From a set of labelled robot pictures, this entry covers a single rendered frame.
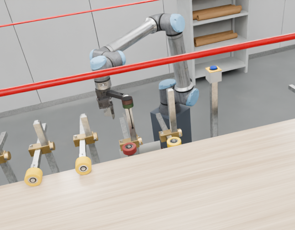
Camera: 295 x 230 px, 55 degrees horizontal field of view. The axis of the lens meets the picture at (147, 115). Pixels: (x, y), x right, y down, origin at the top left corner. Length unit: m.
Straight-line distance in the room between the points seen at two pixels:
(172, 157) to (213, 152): 0.21
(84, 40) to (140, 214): 3.21
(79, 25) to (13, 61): 1.00
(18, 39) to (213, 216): 3.53
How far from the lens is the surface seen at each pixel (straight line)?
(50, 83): 0.32
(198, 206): 1.27
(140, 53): 4.34
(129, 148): 1.60
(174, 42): 2.04
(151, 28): 2.02
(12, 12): 4.12
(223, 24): 4.74
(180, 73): 2.16
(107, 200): 1.35
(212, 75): 1.64
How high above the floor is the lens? 1.86
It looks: 30 degrees down
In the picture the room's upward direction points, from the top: 8 degrees counter-clockwise
